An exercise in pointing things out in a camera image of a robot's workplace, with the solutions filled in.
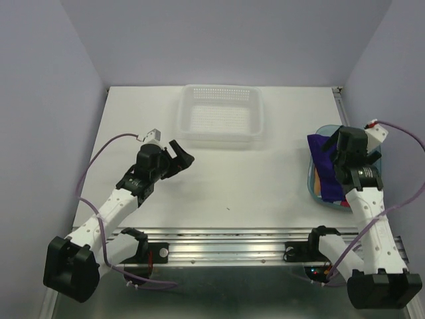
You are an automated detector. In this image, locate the purple towel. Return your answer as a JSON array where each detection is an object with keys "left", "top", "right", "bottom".
[{"left": 307, "top": 134, "right": 345, "bottom": 203}]

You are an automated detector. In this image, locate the pink microfiber towel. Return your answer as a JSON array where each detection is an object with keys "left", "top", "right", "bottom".
[{"left": 332, "top": 200, "right": 351, "bottom": 211}]

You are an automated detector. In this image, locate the orange and blue patterned towel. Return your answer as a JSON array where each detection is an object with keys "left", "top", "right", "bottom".
[{"left": 313, "top": 169, "right": 321, "bottom": 198}]

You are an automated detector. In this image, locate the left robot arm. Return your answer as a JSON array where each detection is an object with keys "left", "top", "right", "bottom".
[{"left": 42, "top": 139, "right": 195, "bottom": 302}]

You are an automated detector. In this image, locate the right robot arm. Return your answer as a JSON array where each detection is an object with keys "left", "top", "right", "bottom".
[{"left": 305, "top": 120, "right": 424, "bottom": 309}]

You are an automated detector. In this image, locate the teal translucent plastic tray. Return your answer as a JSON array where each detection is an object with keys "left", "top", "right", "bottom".
[{"left": 307, "top": 122, "right": 388, "bottom": 211}]

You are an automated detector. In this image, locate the white perforated plastic basket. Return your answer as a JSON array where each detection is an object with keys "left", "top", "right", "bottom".
[{"left": 176, "top": 84, "right": 264, "bottom": 143}]

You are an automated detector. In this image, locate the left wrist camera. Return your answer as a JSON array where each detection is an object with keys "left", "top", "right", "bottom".
[{"left": 139, "top": 129, "right": 163, "bottom": 148}]

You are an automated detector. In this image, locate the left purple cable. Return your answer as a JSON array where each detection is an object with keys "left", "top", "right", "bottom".
[{"left": 76, "top": 133, "right": 179, "bottom": 290}]

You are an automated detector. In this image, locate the purple cable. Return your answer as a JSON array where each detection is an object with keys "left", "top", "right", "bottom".
[
  {"left": 76, "top": 133, "right": 179, "bottom": 290},
  {"left": 311, "top": 120, "right": 425, "bottom": 287}
]

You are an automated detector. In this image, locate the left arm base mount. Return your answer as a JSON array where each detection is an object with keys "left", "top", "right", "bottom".
[{"left": 120, "top": 242, "right": 169, "bottom": 279}]

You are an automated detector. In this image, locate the aluminium table edge rail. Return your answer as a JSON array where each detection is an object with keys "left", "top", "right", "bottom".
[{"left": 54, "top": 225, "right": 411, "bottom": 268}]

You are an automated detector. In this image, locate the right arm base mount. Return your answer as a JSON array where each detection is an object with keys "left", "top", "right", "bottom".
[{"left": 283, "top": 241, "right": 332, "bottom": 284}]

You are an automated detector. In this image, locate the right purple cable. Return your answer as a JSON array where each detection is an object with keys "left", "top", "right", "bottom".
[{"left": 311, "top": 120, "right": 425, "bottom": 287}]

